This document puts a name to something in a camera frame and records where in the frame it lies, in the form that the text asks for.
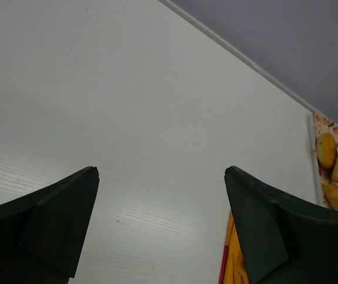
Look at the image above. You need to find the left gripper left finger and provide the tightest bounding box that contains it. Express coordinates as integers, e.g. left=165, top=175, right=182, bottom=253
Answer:
left=0, top=166, right=99, bottom=283

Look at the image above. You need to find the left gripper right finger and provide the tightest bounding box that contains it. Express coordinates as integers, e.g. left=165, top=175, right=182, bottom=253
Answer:
left=225, top=166, right=338, bottom=283

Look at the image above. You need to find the round orange donut bread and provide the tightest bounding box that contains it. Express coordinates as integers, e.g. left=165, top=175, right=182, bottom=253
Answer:
left=316, top=133, right=337, bottom=169

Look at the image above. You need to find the orange placemat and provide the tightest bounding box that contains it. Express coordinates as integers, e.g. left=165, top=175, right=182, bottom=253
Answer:
left=218, top=212, right=249, bottom=284

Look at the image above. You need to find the floral cloth mat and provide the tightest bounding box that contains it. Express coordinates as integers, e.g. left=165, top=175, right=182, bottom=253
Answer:
left=308, top=113, right=338, bottom=208

